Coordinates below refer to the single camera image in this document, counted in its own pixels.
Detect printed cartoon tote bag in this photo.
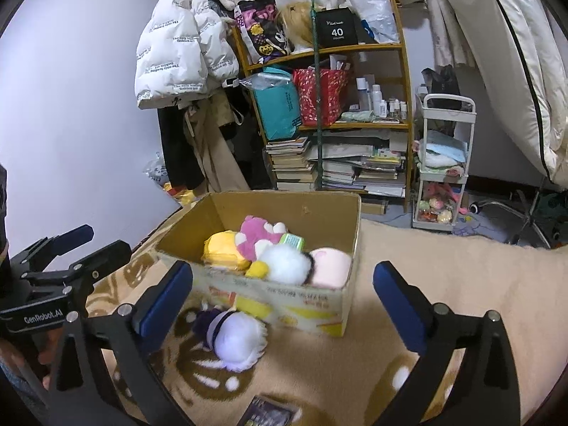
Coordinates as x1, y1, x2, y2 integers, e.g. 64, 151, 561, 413
235, 0, 294, 65

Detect crumpled plastic bag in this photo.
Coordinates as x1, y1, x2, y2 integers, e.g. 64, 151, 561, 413
143, 153, 171, 187

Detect white puffer jacket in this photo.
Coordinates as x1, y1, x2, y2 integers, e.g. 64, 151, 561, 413
134, 0, 240, 109

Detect black hanging coat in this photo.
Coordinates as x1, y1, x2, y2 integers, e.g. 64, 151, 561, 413
157, 106, 207, 189

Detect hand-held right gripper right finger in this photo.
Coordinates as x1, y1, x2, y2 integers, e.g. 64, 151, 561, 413
373, 261, 522, 426

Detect yellow bag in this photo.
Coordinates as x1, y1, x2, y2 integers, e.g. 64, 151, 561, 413
163, 181, 196, 207

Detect pale green pouch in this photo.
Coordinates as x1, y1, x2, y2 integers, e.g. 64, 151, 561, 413
341, 110, 376, 124

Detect pile of books and papers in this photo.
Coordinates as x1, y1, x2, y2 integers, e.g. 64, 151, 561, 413
317, 131, 409, 198

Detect cream office chair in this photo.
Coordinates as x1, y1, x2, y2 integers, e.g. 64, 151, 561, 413
435, 0, 568, 249

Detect black bag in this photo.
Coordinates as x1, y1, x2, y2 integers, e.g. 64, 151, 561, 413
421, 64, 462, 109

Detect black packet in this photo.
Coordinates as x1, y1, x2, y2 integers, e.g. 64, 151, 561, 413
240, 394, 299, 426

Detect blonde wig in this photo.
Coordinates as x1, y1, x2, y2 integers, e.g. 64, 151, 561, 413
276, 2, 318, 54

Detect pile of small plush toys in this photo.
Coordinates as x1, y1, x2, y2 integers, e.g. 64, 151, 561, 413
417, 182, 462, 225

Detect green tissue packet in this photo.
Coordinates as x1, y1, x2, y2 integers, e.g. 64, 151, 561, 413
279, 232, 307, 251

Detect pink pig cube plush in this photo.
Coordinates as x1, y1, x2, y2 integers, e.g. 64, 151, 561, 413
307, 248, 353, 288

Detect pink and white plush toy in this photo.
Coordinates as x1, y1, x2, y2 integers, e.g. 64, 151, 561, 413
235, 215, 288, 260

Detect tan patterned blanket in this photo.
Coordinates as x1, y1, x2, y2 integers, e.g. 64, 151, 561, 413
84, 219, 568, 426

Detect group of white bottles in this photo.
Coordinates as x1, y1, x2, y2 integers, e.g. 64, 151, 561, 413
355, 75, 409, 121

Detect black box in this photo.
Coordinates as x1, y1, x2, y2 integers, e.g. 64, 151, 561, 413
314, 7, 360, 48

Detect wooden shelf unit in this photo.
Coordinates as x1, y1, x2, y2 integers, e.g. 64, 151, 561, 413
231, 0, 414, 214

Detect red gift bag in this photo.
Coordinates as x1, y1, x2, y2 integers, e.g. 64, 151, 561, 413
293, 67, 351, 127

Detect green pole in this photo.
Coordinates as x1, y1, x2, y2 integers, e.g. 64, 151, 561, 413
306, 0, 324, 191

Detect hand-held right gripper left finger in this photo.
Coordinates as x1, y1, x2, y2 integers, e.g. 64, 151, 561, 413
47, 260, 195, 426

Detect white plush with purple hat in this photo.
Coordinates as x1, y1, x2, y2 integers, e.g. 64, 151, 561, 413
193, 308, 268, 372

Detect beige hanging coat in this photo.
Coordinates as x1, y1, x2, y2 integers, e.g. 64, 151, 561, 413
180, 93, 251, 193

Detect yellow plush toy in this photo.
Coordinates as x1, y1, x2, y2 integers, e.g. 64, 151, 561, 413
203, 230, 251, 271

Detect teal paper bag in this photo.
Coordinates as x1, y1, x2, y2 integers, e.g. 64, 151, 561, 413
251, 66, 302, 142

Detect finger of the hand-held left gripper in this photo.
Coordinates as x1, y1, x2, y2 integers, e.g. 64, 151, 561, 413
20, 240, 132, 296
10, 225, 95, 272

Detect clear plastic bag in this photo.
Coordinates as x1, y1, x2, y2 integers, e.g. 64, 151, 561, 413
343, 0, 400, 45

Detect folded pale cloths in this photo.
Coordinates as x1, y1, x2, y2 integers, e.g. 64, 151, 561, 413
415, 131, 469, 178

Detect cardboard box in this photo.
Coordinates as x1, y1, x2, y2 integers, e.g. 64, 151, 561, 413
155, 191, 362, 338

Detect white trolley cart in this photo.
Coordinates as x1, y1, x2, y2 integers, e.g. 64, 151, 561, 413
412, 94, 477, 232

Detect stack of old books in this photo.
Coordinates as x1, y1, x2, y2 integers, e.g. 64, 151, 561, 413
265, 137, 318, 191

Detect white and black duck plush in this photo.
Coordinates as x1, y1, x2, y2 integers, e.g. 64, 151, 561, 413
245, 245, 316, 285

